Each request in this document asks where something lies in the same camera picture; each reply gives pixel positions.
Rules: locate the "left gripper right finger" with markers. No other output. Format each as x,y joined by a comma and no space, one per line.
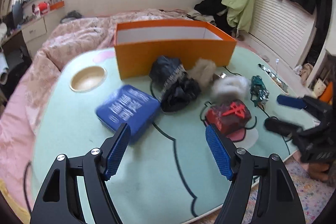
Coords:
277,198

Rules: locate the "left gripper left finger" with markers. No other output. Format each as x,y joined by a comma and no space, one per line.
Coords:
58,200

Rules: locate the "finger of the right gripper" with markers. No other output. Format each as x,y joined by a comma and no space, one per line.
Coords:
282,128
297,103

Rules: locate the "red mahjong tile block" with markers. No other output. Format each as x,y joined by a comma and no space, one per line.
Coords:
228,117

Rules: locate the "white fur scrunchie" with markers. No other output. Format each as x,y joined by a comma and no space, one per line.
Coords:
230,88

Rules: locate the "green toy car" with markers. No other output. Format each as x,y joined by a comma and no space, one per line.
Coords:
258,91

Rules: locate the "brown fur scrunchie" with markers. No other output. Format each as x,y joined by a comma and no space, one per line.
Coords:
203,72

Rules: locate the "green cartoon lap table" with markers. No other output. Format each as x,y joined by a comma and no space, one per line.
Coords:
169,175

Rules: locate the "black crumpled pouch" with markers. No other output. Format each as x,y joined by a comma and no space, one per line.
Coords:
177,88

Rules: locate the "pink floral quilt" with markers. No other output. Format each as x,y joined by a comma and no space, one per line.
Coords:
23,112

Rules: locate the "blue tin box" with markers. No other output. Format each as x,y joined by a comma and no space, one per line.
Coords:
129,105

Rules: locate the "black clothes pile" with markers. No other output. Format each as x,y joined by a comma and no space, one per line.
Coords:
217,10

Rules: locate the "orange cardboard box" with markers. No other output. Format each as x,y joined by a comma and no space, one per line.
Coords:
138,44

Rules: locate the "white desk with drawers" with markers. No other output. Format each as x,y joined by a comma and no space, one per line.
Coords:
33,34

